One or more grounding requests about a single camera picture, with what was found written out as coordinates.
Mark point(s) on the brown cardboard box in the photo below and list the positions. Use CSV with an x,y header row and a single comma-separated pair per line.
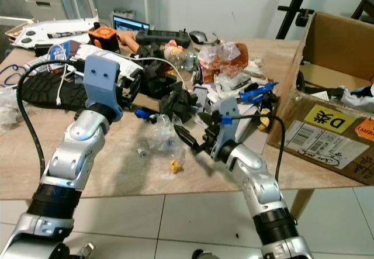
x,y
321,136

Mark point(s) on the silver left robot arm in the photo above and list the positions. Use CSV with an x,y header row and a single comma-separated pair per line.
x,y
70,159

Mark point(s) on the orange plastic part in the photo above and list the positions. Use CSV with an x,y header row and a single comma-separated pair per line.
x,y
102,37

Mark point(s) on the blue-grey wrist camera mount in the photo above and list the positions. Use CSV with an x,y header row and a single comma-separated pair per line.
x,y
102,83
226,121

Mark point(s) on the dark chair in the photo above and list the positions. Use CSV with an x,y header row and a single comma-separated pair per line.
x,y
363,7

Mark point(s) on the blue white packet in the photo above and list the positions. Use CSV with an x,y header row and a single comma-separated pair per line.
x,y
59,53

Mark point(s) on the crumpled clear plastic film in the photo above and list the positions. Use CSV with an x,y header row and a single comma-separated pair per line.
x,y
9,110

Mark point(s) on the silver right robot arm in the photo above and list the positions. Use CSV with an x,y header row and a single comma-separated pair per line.
x,y
260,183

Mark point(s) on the blue plastic tool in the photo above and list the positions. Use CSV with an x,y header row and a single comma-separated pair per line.
x,y
257,91

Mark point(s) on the laptop with blue screen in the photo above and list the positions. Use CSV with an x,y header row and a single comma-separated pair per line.
x,y
131,24

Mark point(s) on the blue plug connector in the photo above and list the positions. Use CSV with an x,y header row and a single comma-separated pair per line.
x,y
141,113

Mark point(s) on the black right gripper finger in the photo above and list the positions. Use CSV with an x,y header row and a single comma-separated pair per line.
x,y
209,123
191,137

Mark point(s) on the small yellow plastic piece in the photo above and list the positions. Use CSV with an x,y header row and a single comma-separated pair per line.
x,y
174,166

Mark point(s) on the black handheld controller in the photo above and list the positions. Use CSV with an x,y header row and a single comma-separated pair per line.
x,y
160,38

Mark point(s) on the crumpled orange clear wrapper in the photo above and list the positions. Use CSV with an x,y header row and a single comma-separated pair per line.
x,y
222,57

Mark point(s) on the black tripod stand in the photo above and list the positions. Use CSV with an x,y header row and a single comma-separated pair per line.
x,y
293,7

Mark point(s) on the small grey cap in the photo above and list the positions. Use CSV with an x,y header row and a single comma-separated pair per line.
x,y
142,152

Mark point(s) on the white plastic drone shell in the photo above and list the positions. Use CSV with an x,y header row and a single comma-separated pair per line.
x,y
52,33

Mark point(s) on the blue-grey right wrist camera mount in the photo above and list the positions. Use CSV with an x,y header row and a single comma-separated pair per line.
x,y
226,121

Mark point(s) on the grey computer mouse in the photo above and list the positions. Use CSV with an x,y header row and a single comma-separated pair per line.
x,y
198,37

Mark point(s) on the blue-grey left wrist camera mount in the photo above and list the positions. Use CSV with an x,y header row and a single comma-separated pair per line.
x,y
102,83

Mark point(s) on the black rubber tyre tread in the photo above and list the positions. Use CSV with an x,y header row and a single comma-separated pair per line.
x,y
44,89

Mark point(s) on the clear plastic bag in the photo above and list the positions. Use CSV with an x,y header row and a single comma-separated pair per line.
x,y
163,136

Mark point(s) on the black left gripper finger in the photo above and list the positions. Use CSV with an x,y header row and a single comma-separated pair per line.
x,y
159,76
178,106

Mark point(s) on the yellow black small part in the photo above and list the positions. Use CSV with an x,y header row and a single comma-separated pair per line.
x,y
266,118

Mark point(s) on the clear plastic bottle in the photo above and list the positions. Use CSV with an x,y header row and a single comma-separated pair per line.
x,y
178,57

